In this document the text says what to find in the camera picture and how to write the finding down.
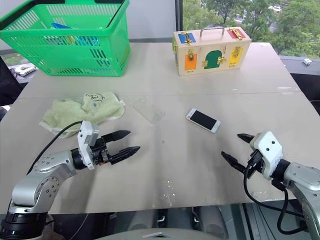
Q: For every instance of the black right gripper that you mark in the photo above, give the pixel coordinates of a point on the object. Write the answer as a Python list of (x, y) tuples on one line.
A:
[(256, 162)]

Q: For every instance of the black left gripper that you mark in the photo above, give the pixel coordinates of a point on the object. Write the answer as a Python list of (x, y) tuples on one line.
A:
[(101, 153)]

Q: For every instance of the clear phone case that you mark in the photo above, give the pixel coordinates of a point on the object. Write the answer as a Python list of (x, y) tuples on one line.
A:
[(148, 110)]

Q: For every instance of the white smartphone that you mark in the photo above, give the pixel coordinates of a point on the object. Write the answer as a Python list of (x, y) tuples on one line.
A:
[(203, 120)]

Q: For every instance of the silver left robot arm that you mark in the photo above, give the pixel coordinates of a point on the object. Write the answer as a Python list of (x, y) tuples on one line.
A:
[(42, 175)]

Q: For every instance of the light green towel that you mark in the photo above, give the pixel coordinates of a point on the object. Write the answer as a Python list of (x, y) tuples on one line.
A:
[(75, 111)]

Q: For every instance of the grey robot torso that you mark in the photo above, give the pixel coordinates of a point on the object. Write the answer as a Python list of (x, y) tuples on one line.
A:
[(160, 233)]

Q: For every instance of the wooden lock puzzle box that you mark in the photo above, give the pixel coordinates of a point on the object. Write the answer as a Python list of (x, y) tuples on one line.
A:
[(212, 53)]

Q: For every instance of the green plastic shopping basket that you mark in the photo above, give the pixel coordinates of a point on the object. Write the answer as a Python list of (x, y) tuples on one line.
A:
[(75, 45)]

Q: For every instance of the small white box on ledge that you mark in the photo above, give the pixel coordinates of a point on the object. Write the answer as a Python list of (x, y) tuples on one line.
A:
[(307, 61)]

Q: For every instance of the white device on side desk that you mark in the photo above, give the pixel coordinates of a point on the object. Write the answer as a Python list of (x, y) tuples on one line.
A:
[(23, 70)]

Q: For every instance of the black office chair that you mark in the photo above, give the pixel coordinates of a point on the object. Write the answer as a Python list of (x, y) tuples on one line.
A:
[(10, 85)]

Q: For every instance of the blue packet in basket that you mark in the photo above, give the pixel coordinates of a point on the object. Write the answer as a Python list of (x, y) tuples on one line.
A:
[(61, 26)]

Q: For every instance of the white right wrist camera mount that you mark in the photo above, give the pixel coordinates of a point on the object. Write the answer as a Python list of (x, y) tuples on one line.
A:
[(268, 150)]

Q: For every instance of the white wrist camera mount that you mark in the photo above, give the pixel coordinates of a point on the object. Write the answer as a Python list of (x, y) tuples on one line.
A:
[(86, 140), (268, 150)]

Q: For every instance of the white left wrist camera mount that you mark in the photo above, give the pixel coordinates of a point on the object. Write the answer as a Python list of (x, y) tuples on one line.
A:
[(86, 140)]

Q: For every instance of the dark window frame post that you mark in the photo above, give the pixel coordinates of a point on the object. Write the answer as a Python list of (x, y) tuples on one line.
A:
[(178, 17)]

